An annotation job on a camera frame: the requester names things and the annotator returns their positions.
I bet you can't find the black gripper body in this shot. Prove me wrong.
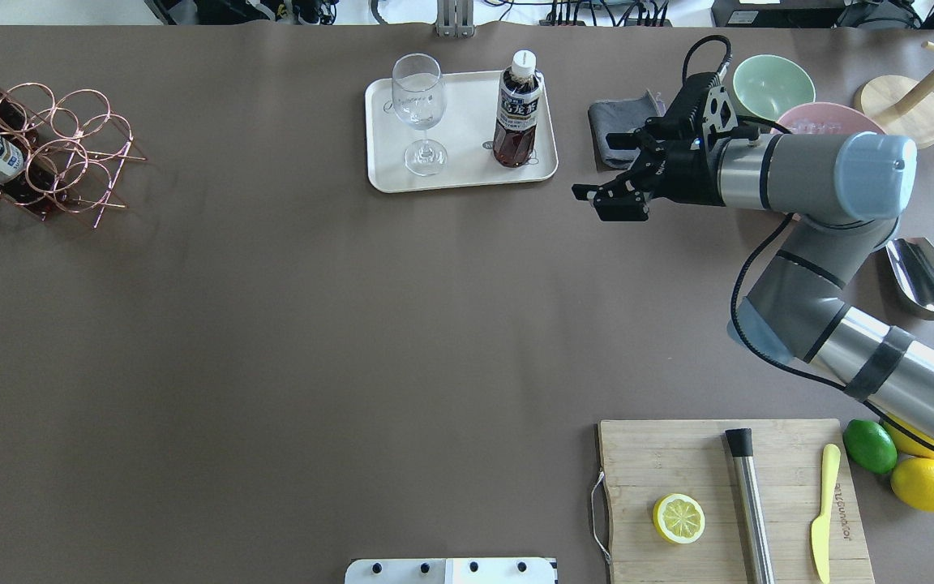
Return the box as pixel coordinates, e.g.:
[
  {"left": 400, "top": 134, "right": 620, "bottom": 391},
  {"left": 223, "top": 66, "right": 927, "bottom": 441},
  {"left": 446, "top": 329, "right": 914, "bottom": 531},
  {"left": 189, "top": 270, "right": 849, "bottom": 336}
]
[{"left": 637, "top": 140, "right": 719, "bottom": 204}]

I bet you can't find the brown tea bottle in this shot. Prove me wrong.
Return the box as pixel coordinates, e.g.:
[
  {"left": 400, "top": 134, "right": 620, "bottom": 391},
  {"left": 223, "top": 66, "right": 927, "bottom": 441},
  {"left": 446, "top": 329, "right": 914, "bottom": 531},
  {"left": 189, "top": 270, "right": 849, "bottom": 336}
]
[{"left": 492, "top": 49, "right": 544, "bottom": 169}]

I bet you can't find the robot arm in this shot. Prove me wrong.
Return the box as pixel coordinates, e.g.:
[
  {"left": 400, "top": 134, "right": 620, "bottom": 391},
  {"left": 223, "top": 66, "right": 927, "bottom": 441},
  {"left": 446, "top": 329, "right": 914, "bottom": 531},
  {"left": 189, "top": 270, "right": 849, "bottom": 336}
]
[{"left": 572, "top": 122, "right": 934, "bottom": 440}]

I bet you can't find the tea bottle in rack lower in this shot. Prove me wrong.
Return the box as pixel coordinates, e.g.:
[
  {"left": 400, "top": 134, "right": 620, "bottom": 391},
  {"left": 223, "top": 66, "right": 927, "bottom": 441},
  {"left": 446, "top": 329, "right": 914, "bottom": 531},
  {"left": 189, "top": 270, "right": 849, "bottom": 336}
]
[{"left": 0, "top": 135, "right": 68, "bottom": 216}]

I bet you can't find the green ceramic bowl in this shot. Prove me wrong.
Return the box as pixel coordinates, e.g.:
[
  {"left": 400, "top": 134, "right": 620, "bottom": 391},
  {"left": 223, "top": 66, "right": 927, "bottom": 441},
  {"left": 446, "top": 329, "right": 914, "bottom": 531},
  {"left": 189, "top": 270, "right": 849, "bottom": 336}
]
[{"left": 729, "top": 54, "right": 816, "bottom": 121}]

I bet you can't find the pink ice bowl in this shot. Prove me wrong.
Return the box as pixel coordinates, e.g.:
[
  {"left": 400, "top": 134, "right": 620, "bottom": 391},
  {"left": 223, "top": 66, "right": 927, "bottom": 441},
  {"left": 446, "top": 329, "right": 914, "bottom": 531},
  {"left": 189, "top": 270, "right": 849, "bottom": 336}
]
[{"left": 776, "top": 102, "right": 886, "bottom": 135}]

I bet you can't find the cream serving tray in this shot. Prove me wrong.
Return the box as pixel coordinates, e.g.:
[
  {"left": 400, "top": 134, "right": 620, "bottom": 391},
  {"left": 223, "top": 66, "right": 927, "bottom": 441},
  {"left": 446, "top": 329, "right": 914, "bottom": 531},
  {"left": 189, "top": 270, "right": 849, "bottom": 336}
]
[{"left": 366, "top": 71, "right": 559, "bottom": 193}]

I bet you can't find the clear wine glass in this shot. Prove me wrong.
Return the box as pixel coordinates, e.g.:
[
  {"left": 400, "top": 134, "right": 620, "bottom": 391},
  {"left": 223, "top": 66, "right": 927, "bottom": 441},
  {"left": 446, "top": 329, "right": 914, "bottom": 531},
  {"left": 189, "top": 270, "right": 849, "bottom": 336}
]
[{"left": 392, "top": 53, "right": 446, "bottom": 177}]

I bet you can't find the wooden glass stand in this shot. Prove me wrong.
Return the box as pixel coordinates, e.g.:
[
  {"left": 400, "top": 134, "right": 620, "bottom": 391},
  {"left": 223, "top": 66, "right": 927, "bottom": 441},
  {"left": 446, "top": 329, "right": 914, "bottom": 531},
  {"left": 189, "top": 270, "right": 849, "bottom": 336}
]
[{"left": 854, "top": 41, "right": 934, "bottom": 149}]

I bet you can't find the bamboo cutting board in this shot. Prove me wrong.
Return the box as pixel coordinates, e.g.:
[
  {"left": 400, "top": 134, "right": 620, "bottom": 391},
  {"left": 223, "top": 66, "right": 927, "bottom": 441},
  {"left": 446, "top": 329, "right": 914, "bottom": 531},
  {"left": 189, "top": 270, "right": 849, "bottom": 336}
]
[{"left": 597, "top": 419, "right": 842, "bottom": 583}]

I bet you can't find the steel muddler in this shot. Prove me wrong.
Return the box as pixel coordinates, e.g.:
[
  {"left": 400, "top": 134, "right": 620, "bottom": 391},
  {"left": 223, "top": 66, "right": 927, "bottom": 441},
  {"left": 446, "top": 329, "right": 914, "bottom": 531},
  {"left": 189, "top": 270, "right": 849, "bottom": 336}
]
[{"left": 724, "top": 427, "right": 776, "bottom": 583}]

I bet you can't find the steel ice scoop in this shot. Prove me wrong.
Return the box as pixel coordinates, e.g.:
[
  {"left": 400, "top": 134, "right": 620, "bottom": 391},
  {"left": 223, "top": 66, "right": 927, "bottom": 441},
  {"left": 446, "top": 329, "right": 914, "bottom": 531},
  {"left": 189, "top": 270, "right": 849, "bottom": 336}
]
[{"left": 885, "top": 237, "right": 934, "bottom": 320}]

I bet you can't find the half lemon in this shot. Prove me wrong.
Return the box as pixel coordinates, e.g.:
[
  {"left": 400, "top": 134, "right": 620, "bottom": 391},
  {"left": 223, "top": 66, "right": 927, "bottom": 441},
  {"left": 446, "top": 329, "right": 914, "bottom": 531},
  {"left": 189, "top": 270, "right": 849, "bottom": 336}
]
[{"left": 652, "top": 494, "right": 705, "bottom": 544}]

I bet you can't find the green lime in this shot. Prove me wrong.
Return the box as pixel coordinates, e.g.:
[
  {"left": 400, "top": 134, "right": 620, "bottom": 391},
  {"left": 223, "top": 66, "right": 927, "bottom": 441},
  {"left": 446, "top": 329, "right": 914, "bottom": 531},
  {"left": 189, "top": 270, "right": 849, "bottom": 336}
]
[{"left": 842, "top": 419, "right": 898, "bottom": 475}]

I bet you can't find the whole lemon upper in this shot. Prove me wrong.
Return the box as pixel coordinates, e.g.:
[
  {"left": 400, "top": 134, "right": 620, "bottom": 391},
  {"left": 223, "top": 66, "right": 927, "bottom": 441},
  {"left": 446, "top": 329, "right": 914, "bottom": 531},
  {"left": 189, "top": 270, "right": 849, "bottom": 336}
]
[{"left": 880, "top": 418, "right": 934, "bottom": 459}]

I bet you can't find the whole lemon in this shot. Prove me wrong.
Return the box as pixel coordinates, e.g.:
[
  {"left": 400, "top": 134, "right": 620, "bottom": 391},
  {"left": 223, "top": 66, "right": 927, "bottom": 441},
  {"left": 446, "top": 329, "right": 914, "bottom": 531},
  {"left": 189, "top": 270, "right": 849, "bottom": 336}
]
[
  {"left": 880, "top": 418, "right": 934, "bottom": 459},
  {"left": 889, "top": 457, "right": 934, "bottom": 513}
]

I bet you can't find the yellow plastic knife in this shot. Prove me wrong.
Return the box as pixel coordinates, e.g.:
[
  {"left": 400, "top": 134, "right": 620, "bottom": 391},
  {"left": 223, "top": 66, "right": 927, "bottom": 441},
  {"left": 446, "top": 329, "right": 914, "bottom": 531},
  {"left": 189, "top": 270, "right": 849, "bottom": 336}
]
[{"left": 809, "top": 444, "right": 841, "bottom": 583}]

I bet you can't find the whole lemon lower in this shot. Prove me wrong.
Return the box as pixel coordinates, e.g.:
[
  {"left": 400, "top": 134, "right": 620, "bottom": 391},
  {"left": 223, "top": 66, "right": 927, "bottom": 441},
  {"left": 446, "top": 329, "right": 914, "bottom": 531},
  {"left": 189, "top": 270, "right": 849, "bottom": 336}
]
[{"left": 889, "top": 457, "right": 934, "bottom": 513}]

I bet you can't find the black cable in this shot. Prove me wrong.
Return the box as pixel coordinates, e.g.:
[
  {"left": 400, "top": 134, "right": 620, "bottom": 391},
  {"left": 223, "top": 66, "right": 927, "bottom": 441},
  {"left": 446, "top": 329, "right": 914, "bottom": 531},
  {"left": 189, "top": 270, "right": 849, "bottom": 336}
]
[{"left": 681, "top": 34, "right": 934, "bottom": 471}]

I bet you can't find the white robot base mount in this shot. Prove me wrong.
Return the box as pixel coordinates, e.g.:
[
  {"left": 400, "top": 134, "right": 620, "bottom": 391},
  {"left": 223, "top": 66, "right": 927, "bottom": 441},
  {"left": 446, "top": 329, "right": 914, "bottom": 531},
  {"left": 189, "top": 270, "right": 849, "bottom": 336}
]
[{"left": 344, "top": 556, "right": 559, "bottom": 583}]

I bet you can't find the copper wire bottle rack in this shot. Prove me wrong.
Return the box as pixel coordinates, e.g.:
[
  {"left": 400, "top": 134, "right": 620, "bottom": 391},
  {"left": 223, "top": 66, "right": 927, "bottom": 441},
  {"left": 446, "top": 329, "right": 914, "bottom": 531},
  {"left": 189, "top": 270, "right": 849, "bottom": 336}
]
[{"left": 0, "top": 82, "right": 146, "bottom": 229}]

